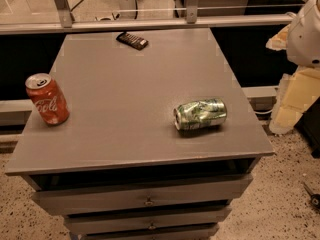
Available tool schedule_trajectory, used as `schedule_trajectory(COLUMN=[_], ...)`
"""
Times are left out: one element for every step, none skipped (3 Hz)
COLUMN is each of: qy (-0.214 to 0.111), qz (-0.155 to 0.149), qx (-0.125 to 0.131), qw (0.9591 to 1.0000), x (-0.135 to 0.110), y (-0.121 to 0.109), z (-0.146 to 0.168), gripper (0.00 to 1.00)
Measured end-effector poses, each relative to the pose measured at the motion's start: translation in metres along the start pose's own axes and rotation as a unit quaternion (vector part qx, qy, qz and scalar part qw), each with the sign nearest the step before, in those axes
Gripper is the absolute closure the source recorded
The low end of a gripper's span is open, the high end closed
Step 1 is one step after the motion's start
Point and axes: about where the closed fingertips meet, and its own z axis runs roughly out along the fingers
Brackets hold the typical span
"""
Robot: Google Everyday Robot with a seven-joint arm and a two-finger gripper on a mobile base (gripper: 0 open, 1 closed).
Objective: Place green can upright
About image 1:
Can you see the dented green soda can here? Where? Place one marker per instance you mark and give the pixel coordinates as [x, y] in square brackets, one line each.
[200, 114]

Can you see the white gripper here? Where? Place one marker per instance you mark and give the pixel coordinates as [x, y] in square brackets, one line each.
[305, 39]

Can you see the red Coca-Cola can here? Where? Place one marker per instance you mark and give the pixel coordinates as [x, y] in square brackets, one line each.
[48, 98]

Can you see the grey metal railing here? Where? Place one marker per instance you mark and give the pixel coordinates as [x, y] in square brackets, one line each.
[81, 16]

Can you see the grey drawer cabinet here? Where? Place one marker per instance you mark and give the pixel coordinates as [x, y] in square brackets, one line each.
[118, 168]

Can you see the black remote control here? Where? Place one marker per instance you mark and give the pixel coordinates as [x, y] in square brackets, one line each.
[133, 41]

